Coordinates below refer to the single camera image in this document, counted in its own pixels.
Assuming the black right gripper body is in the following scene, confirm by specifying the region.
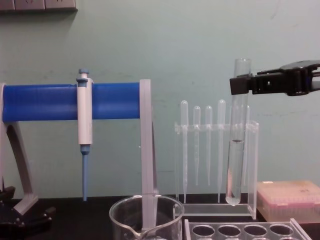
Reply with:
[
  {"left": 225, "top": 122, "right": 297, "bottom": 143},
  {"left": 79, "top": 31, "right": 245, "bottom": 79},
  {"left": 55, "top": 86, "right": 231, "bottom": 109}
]
[{"left": 279, "top": 59, "right": 320, "bottom": 97}]

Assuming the clear glass test tube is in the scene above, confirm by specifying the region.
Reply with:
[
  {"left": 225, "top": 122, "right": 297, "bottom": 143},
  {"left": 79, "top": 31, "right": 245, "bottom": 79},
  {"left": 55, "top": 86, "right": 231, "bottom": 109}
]
[{"left": 225, "top": 58, "right": 252, "bottom": 207}]

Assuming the clear acrylic pipette rack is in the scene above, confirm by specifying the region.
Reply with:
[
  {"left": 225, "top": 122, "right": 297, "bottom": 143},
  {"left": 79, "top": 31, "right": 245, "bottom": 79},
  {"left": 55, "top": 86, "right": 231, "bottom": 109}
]
[{"left": 173, "top": 119, "right": 260, "bottom": 221}]

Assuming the clear glass beaker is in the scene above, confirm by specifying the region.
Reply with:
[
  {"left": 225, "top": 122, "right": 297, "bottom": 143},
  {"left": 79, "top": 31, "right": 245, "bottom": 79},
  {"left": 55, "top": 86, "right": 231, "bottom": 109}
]
[{"left": 108, "top": 193, "right": 185, "bottom": 240}]

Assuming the blue and grey pipette stand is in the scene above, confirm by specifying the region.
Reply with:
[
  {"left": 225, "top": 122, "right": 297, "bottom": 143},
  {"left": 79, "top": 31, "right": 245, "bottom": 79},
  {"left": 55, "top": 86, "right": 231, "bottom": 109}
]
[{"left": 0, "top": 78, "right": 160, "bottom": 229}]

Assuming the white and blue micropipette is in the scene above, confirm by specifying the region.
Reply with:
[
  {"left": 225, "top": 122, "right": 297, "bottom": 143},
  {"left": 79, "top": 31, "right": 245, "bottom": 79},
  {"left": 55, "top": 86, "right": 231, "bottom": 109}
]
[{"left": 75, "top": 68, "right": 95, "bottom": 202}]

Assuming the pink pipette tip box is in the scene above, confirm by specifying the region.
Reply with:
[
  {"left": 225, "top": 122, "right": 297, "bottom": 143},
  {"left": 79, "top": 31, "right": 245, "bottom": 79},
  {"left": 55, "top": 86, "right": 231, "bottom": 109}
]
[{"left": 256, "top": 180, "right": 320, "bottom": 223}]

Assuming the clear acrylic test tube rack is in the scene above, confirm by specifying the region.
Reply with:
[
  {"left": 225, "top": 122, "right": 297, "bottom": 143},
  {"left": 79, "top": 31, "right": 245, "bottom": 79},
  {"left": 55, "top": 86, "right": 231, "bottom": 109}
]
[{"left": 183, "top": 211, "right": 311, "bottom": 240}]

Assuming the grey wall socket panel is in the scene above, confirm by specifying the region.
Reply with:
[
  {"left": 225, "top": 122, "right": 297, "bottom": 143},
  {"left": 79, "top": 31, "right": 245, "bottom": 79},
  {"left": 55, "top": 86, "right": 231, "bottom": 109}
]
[{"left": 0, "top": 0, "right": 79, "bottom": 12}]

